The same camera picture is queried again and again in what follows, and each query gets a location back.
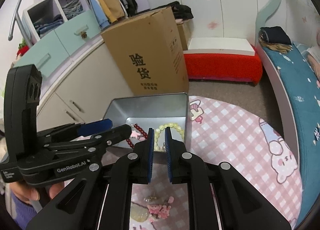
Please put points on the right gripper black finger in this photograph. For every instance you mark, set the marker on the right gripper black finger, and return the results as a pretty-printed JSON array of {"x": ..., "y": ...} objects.
[{"x": 106, "y": 139}]

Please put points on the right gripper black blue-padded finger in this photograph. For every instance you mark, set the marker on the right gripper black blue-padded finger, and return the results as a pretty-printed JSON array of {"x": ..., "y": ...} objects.
[
  {"x": 118, "y": 179},
  {"x": 201, "y": 178}
]

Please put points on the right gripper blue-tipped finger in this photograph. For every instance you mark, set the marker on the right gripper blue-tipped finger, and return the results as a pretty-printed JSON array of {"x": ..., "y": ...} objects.
[{"x": 94, "y": 127}]

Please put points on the small gold jewelry piece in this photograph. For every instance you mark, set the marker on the small gold jewelry piece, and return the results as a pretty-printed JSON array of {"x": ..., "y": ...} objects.
[{"x": 150, "y": 198}]

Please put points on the person's left hand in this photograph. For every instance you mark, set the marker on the person's left hand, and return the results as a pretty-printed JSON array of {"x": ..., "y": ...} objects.
[{"x": 26, "y": 193}]

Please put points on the pink star hair clip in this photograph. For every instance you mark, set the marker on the pink star hair clip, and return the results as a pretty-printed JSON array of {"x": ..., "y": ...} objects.
[{"x": 135, "y": 134}]

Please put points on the pink flower hair accessory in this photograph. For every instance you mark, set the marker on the pink flower hair accessory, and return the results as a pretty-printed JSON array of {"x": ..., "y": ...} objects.
[{"x": 160, "y": 211}]

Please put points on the silver metal tin box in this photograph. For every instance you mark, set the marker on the silver metal tin box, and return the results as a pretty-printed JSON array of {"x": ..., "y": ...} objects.
[{"x": 152, "y": 111}]

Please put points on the pink checkered cartoon tablecloth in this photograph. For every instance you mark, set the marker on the pink checkered cartoon tablecloth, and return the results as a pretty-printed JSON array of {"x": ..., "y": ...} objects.
[{"x": 223, "y": 132}]

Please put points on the purple stair shelf cabinet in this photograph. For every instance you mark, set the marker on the purple stair shelf cabinet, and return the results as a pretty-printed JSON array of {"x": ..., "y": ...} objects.
[{"x": 80, "y": 77}]

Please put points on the large brown cardboard box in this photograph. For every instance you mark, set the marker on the large brown cardboard box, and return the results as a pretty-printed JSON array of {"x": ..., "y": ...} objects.
[{"x": 148, "y": 51}]

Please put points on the red plush toy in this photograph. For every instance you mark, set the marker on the red plush toy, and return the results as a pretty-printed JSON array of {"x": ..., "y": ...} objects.
[{"x": 22, "y": 48}]

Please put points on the red fabric step stool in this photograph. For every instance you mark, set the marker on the red fabric step stool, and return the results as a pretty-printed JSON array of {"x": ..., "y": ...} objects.
[{"x": 225, "y": 67}]

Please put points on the folded jeans on shelf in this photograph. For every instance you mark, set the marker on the folded jeans on shelf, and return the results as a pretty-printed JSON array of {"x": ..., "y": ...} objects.
[{"x": 72, "y": 9}]

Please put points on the metal stair handrail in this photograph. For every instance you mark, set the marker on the metal stair handrail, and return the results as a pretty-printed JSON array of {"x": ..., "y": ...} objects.
[{"x": 17, "y": 20}]

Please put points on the white board on stool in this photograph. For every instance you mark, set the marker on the white board on stool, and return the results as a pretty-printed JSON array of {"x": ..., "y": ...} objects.
[{"x": 220, "y": 46}]

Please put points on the black clothes pile behind box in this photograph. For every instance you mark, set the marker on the black clothes pile behind box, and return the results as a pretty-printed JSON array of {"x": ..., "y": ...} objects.
[{"x": 180, "y": 11}]

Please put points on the teal patterned bed mattress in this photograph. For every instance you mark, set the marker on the teal patterned bed mattress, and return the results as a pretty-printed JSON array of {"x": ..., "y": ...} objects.
[{"x": 297, "y": 93}]

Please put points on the folded dark clothes on bed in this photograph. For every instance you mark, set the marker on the folded dark clothes on bed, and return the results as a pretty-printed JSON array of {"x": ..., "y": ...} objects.
[{"x": 275, "y": 39}]

